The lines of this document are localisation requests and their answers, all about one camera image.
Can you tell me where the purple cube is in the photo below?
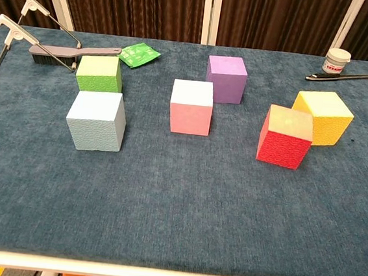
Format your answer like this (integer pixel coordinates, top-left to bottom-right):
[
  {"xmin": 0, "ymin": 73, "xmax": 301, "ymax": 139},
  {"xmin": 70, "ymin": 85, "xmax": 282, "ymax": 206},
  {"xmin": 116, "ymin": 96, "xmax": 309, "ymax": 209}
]
[{"xmin": 203, "ymin": 54, "xmax": 251, "ymax": 106}]

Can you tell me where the light blue cube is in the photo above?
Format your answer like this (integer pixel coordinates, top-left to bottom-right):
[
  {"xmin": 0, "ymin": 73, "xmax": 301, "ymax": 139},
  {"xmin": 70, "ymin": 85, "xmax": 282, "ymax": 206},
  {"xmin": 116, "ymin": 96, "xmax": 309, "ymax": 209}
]
[{"xmin": 62, "ymin": 88, "xmax": 130, "ymax": 155}]

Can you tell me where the red cube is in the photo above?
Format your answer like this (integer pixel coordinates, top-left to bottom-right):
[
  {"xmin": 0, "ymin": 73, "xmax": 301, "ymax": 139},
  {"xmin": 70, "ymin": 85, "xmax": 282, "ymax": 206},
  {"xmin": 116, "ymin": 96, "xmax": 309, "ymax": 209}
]
[{"xmin": 254, "ymin": 103, "xmax": 317, "ymax": 171}]

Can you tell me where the green cube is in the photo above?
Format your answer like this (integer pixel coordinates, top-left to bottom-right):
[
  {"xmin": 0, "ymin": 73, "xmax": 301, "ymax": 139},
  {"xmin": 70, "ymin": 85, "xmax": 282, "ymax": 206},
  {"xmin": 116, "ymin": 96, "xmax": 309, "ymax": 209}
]
[{"xmin": 74, "ymin": 52, "xmax": 126, "ymax": 95}]

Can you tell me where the yellow cube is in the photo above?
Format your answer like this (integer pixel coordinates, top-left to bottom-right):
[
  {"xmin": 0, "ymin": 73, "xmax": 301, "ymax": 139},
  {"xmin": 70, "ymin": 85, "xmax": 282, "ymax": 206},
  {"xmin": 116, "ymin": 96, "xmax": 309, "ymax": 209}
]
[{"xmin": 288, "ymin": 87, "xmax": 357, "ymax": 150}]

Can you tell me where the pink cube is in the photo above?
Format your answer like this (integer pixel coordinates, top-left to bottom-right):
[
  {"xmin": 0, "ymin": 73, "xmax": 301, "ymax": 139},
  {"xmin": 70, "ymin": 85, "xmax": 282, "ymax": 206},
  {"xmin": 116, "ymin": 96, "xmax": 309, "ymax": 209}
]
[{"xmin": 167, "ymin": 78, "xmax": 216, "ymax": 137}]

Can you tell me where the blue velvet table cloth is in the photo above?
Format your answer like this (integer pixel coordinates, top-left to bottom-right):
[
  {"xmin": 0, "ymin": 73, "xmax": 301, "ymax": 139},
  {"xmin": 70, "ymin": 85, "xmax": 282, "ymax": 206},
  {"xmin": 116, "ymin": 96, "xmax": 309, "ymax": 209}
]
[{"xmin": 0, "ymin": 23, "xmax": 368, "ymax": 276}]

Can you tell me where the green sachet packet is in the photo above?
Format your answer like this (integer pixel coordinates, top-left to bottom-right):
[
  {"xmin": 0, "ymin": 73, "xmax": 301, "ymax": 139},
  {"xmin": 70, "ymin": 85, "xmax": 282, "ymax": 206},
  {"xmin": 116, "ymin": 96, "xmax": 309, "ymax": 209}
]
[{"xmin": 117, "ymin": 40, "xmax": 162, "ymax": 71}]

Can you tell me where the grey cleaning brush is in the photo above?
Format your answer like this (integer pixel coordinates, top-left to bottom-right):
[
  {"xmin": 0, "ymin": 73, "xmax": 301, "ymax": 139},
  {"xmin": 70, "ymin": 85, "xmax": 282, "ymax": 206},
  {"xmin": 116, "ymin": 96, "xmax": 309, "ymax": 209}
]
[{"xmin": 27, "ymin": 39, "xmax": 123, "ymax": 72}]

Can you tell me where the white medicine jar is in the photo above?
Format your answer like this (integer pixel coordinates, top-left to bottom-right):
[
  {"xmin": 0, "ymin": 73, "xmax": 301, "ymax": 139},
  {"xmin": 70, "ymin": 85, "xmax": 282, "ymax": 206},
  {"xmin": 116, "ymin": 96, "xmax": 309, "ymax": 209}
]
[{"xmin": 321, "ymin": 46, "xmax": 353, "ymax": 77}]

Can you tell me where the white wire folding stand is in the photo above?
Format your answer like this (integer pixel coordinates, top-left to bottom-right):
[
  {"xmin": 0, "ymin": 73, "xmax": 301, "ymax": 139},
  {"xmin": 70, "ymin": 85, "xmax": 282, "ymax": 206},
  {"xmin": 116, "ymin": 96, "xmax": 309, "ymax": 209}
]
[{"xmin": 0, "ymin": 0, "xmax": 86, "ymax": 84}]

